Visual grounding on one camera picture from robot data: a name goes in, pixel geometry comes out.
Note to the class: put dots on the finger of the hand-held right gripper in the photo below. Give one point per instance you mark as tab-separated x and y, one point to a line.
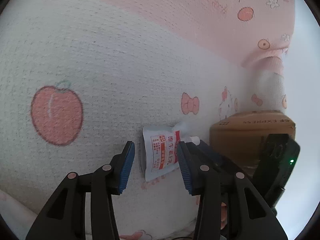
212	155

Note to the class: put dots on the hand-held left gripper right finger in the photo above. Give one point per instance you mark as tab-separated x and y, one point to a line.
185	170

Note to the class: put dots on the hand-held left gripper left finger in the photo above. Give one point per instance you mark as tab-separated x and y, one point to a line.
126	170

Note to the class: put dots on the brown cardboard box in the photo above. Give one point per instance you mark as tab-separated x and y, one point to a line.
237	142

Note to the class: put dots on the white sachet with red label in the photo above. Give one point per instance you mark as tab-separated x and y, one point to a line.
160	150

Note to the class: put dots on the pink white printed blanket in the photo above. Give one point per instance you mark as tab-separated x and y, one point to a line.
100	55

